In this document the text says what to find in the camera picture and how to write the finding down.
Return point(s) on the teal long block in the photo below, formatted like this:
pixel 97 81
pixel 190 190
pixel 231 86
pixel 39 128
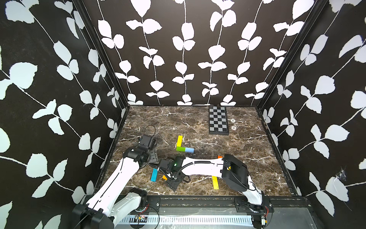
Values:
pixel 154 175

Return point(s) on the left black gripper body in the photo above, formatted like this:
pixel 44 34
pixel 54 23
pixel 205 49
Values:
pixel 153 156

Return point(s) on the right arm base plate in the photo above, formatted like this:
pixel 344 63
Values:
pixel 243 206

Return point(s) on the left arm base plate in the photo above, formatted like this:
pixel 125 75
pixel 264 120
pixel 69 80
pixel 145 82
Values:
pixel 149 204

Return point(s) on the yellow long block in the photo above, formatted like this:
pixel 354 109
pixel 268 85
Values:
pixel 179 141
pixel 215 183

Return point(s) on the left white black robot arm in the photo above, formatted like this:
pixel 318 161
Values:
pixel 103 210

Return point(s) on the white perforated cable duct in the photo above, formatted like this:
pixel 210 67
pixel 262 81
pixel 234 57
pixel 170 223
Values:
pixel 236 220

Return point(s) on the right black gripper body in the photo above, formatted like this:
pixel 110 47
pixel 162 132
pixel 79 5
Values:
pixel 172 182

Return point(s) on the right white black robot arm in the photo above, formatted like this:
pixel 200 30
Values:
pixel 228 168

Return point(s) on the light blue short block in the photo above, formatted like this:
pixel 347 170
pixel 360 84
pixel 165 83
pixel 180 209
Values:
pixel 189 150

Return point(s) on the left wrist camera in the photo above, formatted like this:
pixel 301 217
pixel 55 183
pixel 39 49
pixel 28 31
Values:
pixel 147 141

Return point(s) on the black white checkerboard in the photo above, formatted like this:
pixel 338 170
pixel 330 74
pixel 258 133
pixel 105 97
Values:
pixel 218 122

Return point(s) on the green short block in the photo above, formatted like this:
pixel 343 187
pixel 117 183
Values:
pixel 181 149

